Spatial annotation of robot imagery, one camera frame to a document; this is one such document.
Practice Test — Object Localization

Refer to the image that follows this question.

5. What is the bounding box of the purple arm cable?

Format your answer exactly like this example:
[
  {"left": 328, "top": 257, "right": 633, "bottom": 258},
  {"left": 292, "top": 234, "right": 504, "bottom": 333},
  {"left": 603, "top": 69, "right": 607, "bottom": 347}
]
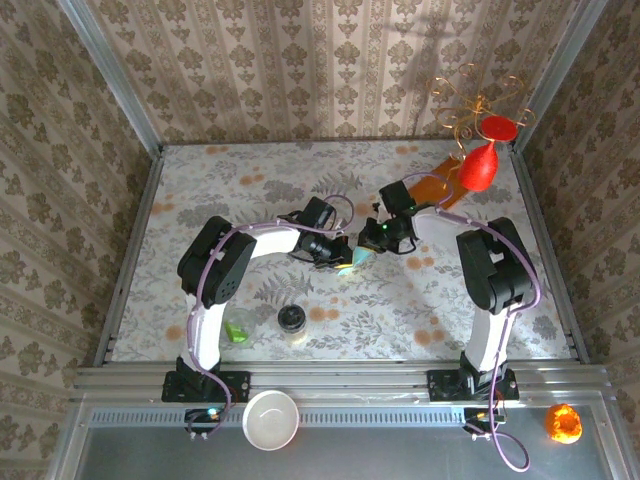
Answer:
[
  {"left": 185, "top": 193, "right": 355, "bottom": 444},
  {"left": 402, "top": 172, "right": 544, "bottom": 472}
]

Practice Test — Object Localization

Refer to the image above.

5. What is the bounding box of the small jar with black lid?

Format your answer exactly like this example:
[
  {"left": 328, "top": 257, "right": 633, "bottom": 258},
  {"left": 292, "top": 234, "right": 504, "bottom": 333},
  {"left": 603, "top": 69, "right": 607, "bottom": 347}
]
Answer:
[{"left": 277, "top": 303, "right": 309, "bottom": 346}]

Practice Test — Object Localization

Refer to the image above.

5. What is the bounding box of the aluminium frame post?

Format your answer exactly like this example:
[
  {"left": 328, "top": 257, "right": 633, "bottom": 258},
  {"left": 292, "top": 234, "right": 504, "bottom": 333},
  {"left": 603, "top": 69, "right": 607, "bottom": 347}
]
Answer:
[
  {"left": 512, "top": 0, "right": 609, "bottom": 151},
  {"left": 57, "top": 0, "right": 164, "bottom": 156}
]

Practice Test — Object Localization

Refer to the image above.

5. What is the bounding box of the light blue cloth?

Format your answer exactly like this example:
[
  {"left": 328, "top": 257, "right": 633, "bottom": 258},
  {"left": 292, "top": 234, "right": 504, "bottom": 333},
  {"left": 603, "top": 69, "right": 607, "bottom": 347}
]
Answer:
[{"left": 335, "top": 245, "right": 376, "bottom": 275}]

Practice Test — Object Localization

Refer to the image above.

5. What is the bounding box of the green object in cup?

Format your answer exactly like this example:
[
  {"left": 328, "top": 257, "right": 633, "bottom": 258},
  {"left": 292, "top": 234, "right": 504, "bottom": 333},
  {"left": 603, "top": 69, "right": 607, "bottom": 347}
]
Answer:
[{"left": 223, "top": 322, "right": 251, "bottom": 345}]

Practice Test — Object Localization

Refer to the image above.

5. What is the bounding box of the aluminium table edge rail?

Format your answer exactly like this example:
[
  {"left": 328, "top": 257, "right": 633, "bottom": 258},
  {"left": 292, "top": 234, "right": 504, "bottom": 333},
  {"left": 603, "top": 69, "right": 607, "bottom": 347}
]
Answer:
[
  {"left": 507, "top": 147, "right": 591, "bottom": 364},
  {"left": 92, "top": 149, "right": 166, "bottom": 369}
]

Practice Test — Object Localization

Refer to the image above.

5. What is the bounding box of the orange wooden board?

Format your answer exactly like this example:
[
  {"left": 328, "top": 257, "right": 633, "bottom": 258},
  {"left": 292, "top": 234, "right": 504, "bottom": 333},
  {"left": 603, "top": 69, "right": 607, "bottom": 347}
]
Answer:
[{"left": 407, "top": 158, "right": 469, "bottom": 211}]

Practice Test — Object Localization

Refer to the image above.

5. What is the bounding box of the slotted grey cable duct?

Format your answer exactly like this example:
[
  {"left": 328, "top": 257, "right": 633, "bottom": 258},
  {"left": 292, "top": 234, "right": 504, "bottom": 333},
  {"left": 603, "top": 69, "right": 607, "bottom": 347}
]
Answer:
[{"left": 87, "top": 405, "right": 501, "bottom": 427}]

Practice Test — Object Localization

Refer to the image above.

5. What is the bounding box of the gold wire glass stand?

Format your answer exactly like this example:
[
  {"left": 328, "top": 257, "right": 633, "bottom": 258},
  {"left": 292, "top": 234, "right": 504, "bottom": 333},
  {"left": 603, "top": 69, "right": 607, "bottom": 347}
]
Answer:
[{"left": 425, "top": 63, "right": 537, "bottom": 191}]

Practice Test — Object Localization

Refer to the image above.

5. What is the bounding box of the wide aluminium extrusion rail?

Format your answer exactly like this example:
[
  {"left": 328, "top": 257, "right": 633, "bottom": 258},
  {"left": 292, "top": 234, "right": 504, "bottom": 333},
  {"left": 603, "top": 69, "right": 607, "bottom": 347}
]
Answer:
[{"left": 72, "top": 363, "right": 614, "bottom": 401}]

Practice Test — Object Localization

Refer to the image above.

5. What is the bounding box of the orange hollow fruit shell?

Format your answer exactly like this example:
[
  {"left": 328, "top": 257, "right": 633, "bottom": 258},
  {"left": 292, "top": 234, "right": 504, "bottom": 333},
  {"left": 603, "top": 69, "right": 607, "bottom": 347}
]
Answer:
[{"left": 543, "top": 402, "right": 585, "bottom": 445}]

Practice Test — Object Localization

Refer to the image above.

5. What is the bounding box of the clear glass cup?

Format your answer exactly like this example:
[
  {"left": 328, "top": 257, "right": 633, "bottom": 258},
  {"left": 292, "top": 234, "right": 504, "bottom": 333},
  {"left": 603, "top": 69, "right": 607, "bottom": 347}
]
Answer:
[{"left": 222, "top": 307, "right": 259, "bottom": 349}]

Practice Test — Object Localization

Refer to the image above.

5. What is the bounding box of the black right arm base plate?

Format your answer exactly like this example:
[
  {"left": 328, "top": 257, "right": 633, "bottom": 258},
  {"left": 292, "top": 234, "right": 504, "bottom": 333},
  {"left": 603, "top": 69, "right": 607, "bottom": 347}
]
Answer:
[{"left": 426, "top": 368, "right": 520, "bottom": 402}]

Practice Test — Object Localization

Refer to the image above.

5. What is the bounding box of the white bowl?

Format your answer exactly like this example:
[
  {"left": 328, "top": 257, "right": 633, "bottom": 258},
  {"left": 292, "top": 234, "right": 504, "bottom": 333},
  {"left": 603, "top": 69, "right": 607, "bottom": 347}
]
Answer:
[{"left": 242, "top": 389, "right": 301, "bottom": 452}]

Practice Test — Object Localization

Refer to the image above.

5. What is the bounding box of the red wine glass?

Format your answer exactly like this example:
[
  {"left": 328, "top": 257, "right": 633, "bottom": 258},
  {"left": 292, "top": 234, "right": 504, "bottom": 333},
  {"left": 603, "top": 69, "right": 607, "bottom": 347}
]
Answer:
[{"left": 457, "top": 113, "right": 519, "bottom": 194}]

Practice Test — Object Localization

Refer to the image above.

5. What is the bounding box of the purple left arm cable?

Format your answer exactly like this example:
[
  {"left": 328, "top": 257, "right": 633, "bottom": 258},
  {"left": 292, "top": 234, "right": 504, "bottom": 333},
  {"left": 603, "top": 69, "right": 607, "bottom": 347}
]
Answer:
[{"left": 185, "top": 193, "right": 355, "bottom": 444}]

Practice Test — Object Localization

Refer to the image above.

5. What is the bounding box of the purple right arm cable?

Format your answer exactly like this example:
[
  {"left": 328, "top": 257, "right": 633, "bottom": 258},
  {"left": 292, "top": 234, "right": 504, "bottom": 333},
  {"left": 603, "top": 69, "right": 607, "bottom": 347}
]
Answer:
[{"left": 402, "top": 172, "right": 544, "bottom": 472}]

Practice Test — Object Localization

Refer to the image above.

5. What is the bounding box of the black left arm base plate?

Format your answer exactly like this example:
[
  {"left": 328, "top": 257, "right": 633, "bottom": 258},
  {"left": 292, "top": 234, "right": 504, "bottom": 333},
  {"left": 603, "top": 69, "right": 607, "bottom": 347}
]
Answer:
[{"left": 160, "top": 370, "right": 252, "bottom": 404}]

